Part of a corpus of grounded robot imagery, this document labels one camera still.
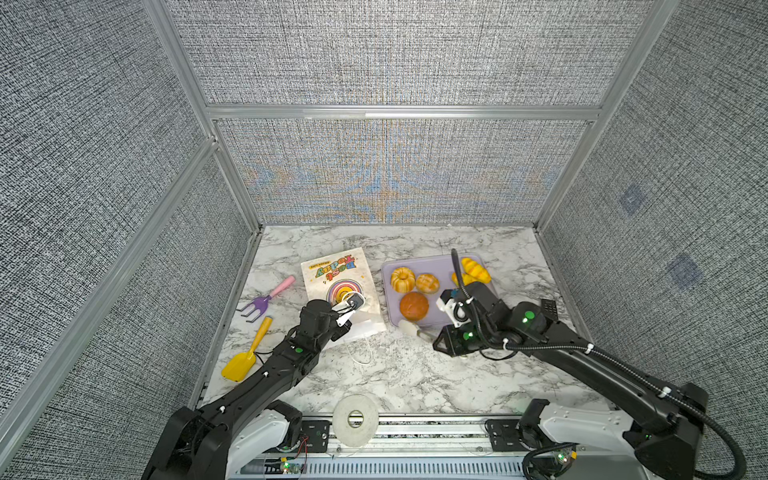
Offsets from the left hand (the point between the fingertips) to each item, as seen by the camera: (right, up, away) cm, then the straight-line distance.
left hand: (339, 303), depth 85 cm
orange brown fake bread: (+22, -2, +7) cm, 23 cm away
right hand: (+25, -7, -13) cm, 30 cm away
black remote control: (+65, -3, +9) cm, 66 cm away
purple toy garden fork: (-28, -2, +12) cm, 31 cm away
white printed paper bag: (-3, +7, +4) cm, 9 cm away
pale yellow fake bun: (+27, +5, +11) cm, 29 cm away
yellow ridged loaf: (+40, +6, +15) cm, 44 cm away
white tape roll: (+7, -30, -12) cm, 34 cm away
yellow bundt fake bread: (+19, +6, +13) cm, 24 cm away
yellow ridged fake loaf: (+44, +8, +17) cm, 47 cm away
